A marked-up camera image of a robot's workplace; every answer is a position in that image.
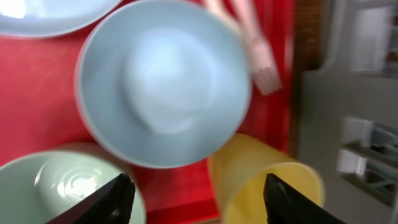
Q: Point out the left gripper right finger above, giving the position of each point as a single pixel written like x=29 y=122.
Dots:
x=285 y=205

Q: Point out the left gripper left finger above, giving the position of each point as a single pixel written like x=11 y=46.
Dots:
x=112 y=203

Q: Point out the yellow plastic cup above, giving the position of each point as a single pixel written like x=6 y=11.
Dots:
x=238 y=175

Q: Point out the green bowl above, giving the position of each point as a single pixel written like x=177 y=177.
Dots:
x=39 y=187

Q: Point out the light blue bowl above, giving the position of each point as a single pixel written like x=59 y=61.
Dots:
x=162 y=84

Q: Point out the grey dishwasher rack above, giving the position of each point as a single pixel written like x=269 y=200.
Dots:
x=349 y=112

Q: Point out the white plastic fork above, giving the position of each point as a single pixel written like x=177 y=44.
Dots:
x=264 y=69

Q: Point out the large light blue plate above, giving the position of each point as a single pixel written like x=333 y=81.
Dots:
x=40 y=19

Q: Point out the white plastic spoon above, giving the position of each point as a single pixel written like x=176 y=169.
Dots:
x=217 y=8

